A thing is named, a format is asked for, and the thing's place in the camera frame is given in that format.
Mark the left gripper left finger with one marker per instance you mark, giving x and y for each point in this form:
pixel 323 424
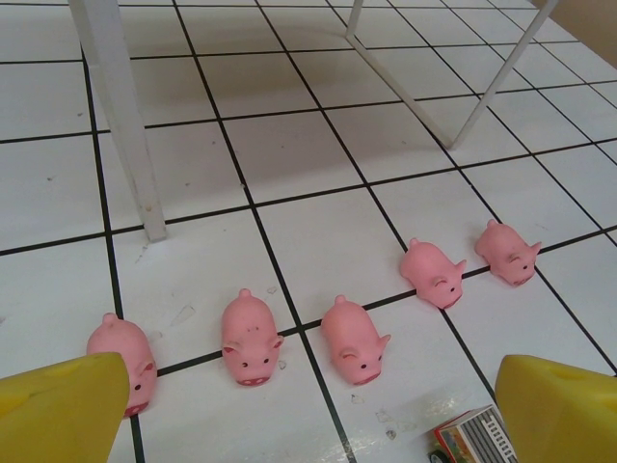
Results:
pixel 58 415

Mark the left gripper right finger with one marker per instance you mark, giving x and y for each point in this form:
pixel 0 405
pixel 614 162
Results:
pixel 559 415

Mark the pink plastic pig toy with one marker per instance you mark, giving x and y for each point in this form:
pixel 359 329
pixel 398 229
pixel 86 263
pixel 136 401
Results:
pixel 429 270
pixel 120 342
pixel 352 337
pixel 503 248
pixel 250 333

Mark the wooden shelf white frame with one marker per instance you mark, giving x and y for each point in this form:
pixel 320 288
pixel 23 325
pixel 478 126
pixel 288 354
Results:
pixel 120 120

